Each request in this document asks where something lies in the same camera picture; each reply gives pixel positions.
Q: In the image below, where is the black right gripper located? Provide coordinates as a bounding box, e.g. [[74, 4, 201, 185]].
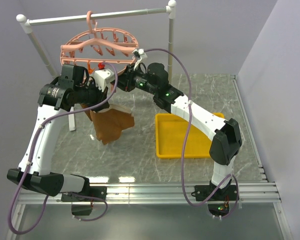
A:
[[110, 63, 158, 96]]

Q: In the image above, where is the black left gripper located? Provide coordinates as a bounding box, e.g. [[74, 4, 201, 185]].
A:
[[75, 79, 110, 113]]

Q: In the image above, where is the brown underwear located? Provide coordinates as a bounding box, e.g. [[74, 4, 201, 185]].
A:
[[85, 103, 135, 145]]

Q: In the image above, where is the pink round clip hanger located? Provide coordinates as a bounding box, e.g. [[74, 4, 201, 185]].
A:
[[59, 11, 139, 70]]

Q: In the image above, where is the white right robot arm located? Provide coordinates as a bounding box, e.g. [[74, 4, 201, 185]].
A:
[[111, 62, 242, 200]]

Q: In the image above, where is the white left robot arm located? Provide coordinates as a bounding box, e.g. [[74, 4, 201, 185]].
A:
[[7, 64, 106, 201]]

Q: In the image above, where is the orange clothes peg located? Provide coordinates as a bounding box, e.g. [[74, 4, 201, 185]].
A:
[[87, 62, 95, 75]]

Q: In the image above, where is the yellow plastic tray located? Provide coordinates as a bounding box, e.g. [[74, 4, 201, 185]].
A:
[[155, 113, 212, 159]]

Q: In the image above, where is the white metal drying rack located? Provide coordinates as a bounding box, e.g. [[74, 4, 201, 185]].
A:
[[15, 0, 178, 132]]

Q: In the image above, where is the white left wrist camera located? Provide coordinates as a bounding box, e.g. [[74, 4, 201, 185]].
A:
[[92, 62, 115, 92]]

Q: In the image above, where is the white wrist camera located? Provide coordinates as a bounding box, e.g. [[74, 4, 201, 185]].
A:
[[132, 48, 148, 71], [92, 62, 115, 92]]

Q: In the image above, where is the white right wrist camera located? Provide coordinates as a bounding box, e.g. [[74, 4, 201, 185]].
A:
[[132, 48, 148, 71]]

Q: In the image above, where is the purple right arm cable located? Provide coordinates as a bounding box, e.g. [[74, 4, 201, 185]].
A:
[[143, 47, 240, 221]]

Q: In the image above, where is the aluminium rail frame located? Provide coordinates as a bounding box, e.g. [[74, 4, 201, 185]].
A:
[[8, 75, 293, 240]]

